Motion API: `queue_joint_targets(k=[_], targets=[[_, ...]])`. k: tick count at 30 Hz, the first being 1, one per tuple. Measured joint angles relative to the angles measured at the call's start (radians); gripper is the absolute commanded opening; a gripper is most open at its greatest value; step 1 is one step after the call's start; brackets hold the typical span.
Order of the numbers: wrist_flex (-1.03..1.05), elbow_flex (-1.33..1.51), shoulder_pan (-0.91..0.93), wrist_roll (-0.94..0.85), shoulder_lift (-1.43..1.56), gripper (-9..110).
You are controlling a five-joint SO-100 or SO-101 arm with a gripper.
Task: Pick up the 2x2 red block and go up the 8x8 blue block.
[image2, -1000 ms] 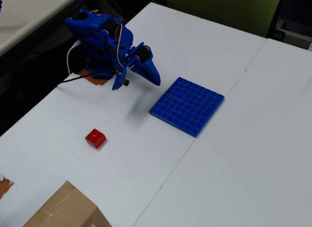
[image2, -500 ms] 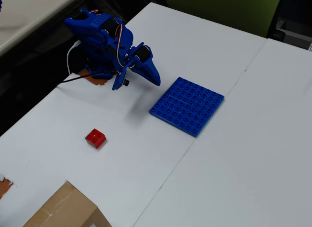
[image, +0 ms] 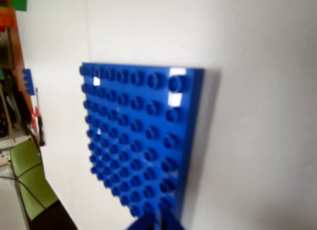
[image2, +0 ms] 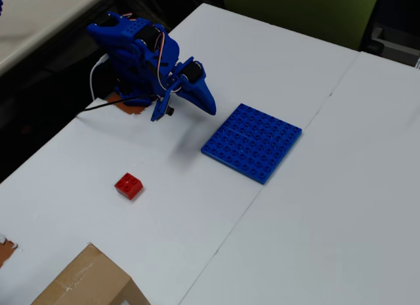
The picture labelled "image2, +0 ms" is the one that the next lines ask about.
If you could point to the brown cardboard box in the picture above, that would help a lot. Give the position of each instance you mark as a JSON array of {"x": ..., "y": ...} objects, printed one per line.
[{"x": 88, "y": 282}]

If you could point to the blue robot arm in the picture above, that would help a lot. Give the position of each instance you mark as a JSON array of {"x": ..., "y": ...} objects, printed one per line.
[{"x": 131, "y": 55}]

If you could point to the beige side table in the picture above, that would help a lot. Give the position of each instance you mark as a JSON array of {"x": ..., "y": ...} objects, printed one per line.
[{"x": 33, "y": 16}]

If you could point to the blue gripper body with servo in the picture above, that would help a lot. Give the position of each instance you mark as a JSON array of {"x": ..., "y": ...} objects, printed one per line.
[{"x": 199, "y": 88}]

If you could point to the red 2x2 toy block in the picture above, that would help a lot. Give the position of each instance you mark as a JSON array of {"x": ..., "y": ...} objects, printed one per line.
[{"x": 128, "y": 186}]

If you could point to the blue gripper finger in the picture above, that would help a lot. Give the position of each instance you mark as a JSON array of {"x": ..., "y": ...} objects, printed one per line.
[
  {"x": 203, "y": 96},
  {"x": 160, "y": 108}
]

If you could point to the blue 8x8 studded baseplate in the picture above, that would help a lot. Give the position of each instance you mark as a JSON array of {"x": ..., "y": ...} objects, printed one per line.
[{"x": 251, "y": 142}]

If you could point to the black grey equipment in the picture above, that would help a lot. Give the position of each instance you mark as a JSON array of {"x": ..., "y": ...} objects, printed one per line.
[{"x": 393, "y": 42}]

